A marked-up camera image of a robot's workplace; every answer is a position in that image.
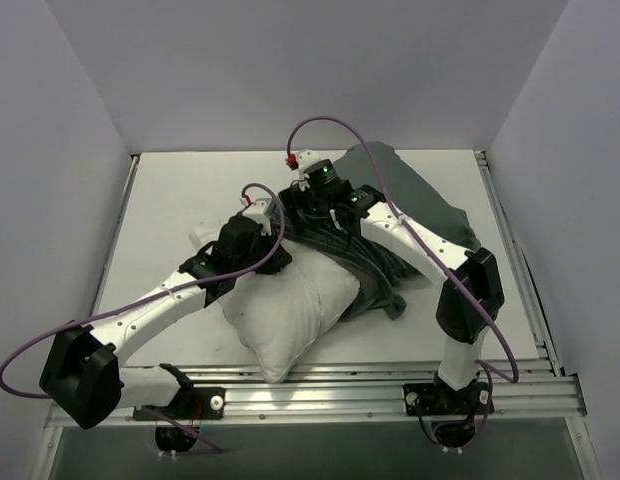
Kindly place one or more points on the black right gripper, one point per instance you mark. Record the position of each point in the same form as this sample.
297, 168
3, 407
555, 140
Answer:
294, 201

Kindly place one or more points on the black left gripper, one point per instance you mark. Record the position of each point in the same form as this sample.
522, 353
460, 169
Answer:
271, 261

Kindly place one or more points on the white pillow insert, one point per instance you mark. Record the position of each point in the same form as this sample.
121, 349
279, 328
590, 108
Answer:
271, 321

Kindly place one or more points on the zebra and grey plush pillowcase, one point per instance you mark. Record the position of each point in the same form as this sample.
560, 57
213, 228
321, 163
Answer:
379, 165

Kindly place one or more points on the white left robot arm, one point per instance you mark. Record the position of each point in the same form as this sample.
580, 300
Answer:
86, 372

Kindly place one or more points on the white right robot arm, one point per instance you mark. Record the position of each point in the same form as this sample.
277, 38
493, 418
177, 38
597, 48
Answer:
365, 226

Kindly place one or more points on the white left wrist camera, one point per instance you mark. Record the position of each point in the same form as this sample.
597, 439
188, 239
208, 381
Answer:
261, 211

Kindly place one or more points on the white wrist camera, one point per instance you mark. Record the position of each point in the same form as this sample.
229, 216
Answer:
300, 163
261, 211

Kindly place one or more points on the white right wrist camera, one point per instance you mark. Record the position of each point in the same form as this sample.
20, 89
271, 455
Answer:
300, 163

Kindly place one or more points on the aluminium left side rail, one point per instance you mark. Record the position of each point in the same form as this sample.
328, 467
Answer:
128, 185

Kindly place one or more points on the aluminium rail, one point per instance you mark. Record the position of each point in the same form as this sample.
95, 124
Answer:
128, 185
522, 277

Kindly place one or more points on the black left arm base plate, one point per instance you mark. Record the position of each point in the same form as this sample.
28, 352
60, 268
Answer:
205, 402

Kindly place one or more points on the aluminium front rail frame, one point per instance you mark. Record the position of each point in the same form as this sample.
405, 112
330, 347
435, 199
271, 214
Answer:
374, 393

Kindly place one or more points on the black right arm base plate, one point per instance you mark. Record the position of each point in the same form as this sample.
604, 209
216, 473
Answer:
438, 399

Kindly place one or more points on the aluminium right side rail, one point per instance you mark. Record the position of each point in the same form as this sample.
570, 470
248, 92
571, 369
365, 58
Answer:
522, 277

